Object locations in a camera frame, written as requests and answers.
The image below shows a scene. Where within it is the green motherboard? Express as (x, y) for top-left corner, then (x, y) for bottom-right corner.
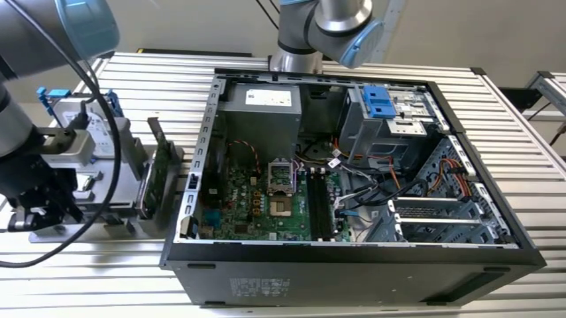
(198, 164), (355, 243)

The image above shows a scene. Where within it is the grey parts rack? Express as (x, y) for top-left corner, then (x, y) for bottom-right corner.
(28, 117), (187, 244)

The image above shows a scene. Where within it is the aluminium side table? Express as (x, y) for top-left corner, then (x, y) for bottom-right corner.
(498, 70), (566, 121)

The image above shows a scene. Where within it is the twisted coloured fan wire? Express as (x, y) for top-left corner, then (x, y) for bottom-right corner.
(227, 140), (263, 176)

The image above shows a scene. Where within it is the grey power supply unit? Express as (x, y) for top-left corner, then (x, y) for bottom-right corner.
(218, 82), (306, 162)

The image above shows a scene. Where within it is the RAM stick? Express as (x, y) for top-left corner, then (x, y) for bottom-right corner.
(79, 223), (132, 232)
(75, 202), (135, 213)

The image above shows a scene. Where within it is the hard disk in blue carrier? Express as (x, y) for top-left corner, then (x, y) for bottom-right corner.
(38, 86), (126, 165)

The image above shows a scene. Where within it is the silver drive cage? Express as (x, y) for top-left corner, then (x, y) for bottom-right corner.
(339, 84), (449, 168)

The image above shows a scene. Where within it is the orange red yellow wire bundle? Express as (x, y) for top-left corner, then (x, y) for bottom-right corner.
(435, 157), (476, 203)

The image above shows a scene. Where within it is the CPU socket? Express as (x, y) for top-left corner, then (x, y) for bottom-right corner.
(269, 195), (298, 219)

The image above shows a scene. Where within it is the black internal cable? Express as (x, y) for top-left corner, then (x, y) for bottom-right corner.
(342, 167), (429, 215)

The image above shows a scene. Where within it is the black case fan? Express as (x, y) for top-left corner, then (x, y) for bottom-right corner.
(203, 127), (230, 201)

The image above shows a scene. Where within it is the black PC case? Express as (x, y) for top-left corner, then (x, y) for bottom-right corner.
(158, 67), (549, 307)

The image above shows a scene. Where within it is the blue plastic bay latch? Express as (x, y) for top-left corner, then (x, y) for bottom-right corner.
(361, 84), (397, 119)

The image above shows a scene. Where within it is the silver disk bay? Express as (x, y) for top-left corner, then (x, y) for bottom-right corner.
(366, 195), (510, 245)

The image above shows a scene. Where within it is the metal socket cover frame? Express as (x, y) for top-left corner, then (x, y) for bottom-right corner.
(267, 157), (297, 195)

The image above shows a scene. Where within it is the green graphics card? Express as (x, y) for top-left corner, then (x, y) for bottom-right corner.
(134, 117), (178, 220)

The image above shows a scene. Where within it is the silver CPU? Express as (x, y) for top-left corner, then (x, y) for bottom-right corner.
(75, 174), (96, 193)

